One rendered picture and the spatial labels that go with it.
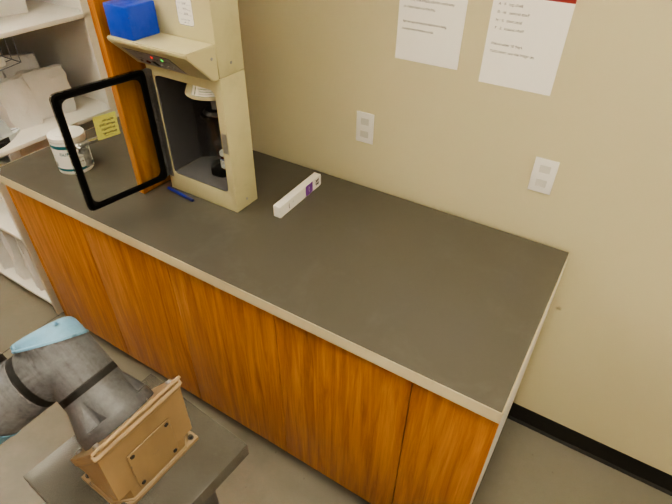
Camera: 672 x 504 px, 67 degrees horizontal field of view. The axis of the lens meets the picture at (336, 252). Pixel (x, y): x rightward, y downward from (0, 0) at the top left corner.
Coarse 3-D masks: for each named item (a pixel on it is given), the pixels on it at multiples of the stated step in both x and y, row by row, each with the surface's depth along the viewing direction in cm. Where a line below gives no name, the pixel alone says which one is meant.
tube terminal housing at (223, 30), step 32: (160, 0) 144; (192, 0) 138; (224, 0) 139; (160, 32) 151; (192, 32) 144; (224, 32) 143; (224, 64) 148; (224, 96) 152; (224, 128) 158; (224, 160) 166; (192, 192) 186; (224, 192) 175; (256, 192) 183
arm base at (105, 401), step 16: (112, 368) 95; (96, 384) 92; (112, 384) 93; (128, 384) 95; (144, 384) 98; (64, 400) 91; (80, 400) 90; (96, 400) 91; (112, 400) 91; (128, 400) 92; (144, 400) 94; (80, 416) 90; (96, 416) 91; (112, 416) 90; (128, 416) 91; (80, 432) 90; (96, 432) 89
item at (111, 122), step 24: (96, 96) 153; (120, 96) 159; (72, 120) 151; (96, 120) 156; (120, 120) 162; (144, 120) 169; (96, 144) 160; (120, 144) 166; (144, 144) 172; (96, 168) 163; (120, 168) 169; (144, 168) 176; (96, 192) 166; (120, 192) 173
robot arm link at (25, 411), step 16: (0, 352) 94; (0, 368) 91; (0, 384) 89; (0, 400) 88; (16, 400) 89; (0, 416) 88; (16, 416) 90; (32, 416) 92; (0, 432) 89; (16, 432) 93
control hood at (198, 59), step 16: (128, 48) 148; (144, 48) 142; (160, 48) 139; (176, 48) 139; (192, 48) 139; (208, 48) 140; (176, 64) 144; (192, 64) 138; (208, 64) 142; (208, 80) 147
